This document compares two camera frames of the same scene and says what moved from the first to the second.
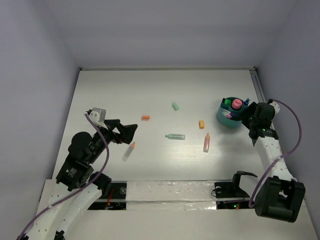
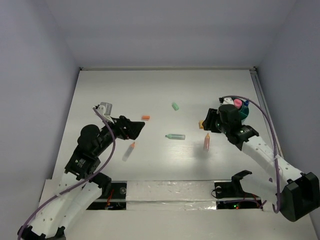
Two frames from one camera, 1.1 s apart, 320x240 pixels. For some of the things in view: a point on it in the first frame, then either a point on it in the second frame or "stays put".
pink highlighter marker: (236, 104) stays put
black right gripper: (251, 109) to (212, 115)
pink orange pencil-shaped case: (206, 143) stays put
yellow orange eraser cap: (201, 124) stays put
